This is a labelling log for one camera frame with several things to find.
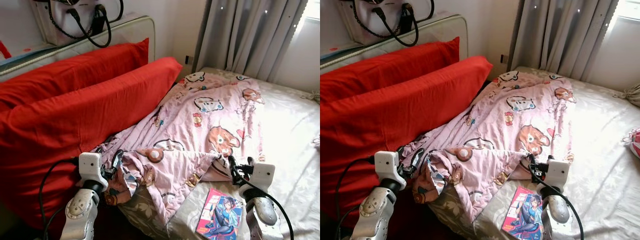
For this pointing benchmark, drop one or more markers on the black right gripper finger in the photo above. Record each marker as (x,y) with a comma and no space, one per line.
(233,167)
(532,167)

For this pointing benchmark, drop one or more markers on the anime cover comic book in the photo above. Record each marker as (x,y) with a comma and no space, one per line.
(220,217)
(525,217)

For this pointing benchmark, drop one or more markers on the pink cartoon print blanket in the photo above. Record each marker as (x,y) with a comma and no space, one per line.
(520,115)
(200,115)

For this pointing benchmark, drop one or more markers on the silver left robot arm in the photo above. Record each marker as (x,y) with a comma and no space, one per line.
(80,215)
(375,215)

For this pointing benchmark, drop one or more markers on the large red pillow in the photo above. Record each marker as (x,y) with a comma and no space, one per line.
(400,125)
(75,130)
(390,70)
(75,70)

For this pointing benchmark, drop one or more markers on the beige floral bed sheet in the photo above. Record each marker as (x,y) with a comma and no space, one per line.
(600,150)
(290,150)

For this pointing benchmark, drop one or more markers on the grey striped curtain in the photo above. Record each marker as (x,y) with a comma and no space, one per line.
(560,35)
(245,35)

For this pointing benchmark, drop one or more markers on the white padded headboard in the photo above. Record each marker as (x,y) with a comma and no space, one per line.
(440,30)
(125,32)

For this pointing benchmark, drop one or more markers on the bright window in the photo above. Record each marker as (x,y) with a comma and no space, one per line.
(630,9)
(312,9)

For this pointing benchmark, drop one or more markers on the wall socket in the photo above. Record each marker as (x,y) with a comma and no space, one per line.
(504,59)
(189,60)

